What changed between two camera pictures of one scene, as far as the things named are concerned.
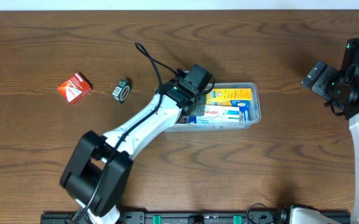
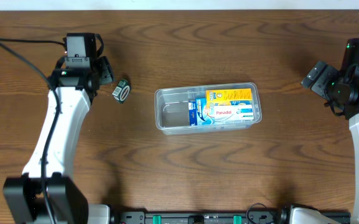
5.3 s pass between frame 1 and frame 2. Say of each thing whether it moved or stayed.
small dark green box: stayed
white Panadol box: moved
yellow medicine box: stayed
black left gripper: moved
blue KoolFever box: moved
